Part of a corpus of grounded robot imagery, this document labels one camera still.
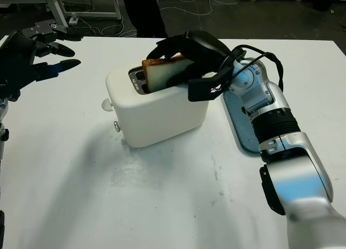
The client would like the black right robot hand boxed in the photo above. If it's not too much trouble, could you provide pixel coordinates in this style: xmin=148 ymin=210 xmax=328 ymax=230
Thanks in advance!
xmin=145 ymin=30 xmax=231 ymax=87

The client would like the person in black trousers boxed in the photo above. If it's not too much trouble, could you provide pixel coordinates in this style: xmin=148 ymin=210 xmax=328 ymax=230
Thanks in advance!
xmin=129 ymin=0 xmax=169 ymax=38

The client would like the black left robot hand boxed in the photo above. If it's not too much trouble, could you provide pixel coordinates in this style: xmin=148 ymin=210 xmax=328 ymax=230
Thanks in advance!
xmin=0 ymin=19 xmax=82 ymax=101

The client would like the white two-slot toaster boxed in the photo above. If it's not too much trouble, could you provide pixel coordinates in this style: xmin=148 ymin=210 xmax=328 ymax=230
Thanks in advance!
xmin=105 ymin=65 xmax=210 ymax=148

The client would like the blue plastic tray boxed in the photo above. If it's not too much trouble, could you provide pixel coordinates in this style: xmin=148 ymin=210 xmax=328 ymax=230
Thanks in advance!
xmin=221 ymin=58 xmax=267 ymax=154

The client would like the thin pale floor cable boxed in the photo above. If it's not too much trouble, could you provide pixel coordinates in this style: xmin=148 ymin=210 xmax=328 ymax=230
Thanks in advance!
xmin=78 ymin=16 xmax=130 ymax=39

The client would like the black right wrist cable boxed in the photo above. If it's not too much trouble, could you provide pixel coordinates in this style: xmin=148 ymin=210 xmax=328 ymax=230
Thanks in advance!
xmin=216 ymin=44 xmax=285 ymax=94

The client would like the slice of toast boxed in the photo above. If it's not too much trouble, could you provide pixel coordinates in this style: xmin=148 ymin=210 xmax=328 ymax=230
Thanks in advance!
xmin=142 ymin=55 xmax=195 ymax=93

